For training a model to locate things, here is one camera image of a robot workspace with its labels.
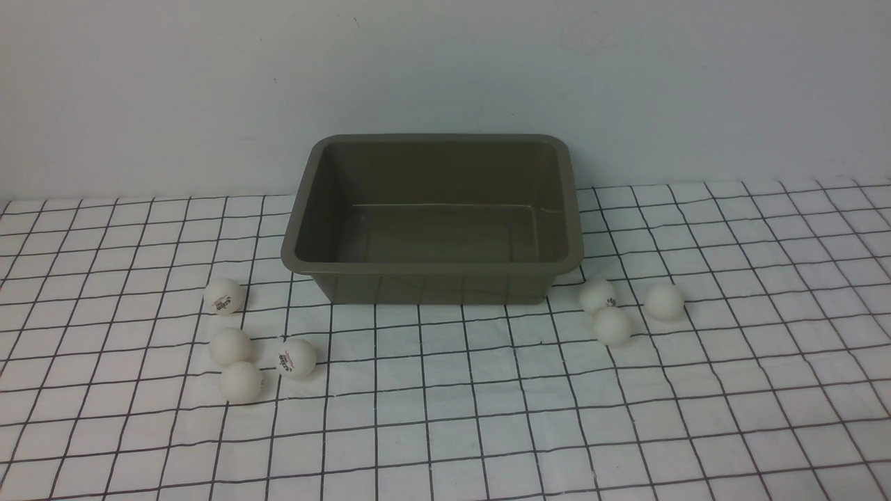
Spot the plain white ball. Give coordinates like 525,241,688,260
219,361,263,405
592,307,633,346
643,283,685,321
209,328,253,367

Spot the white ball with red logo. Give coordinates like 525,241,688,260
276,338,318,381

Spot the olive green plastic bin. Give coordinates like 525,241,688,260
281,134,583,305

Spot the white black grid tablecloth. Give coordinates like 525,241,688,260
1,178,890,500

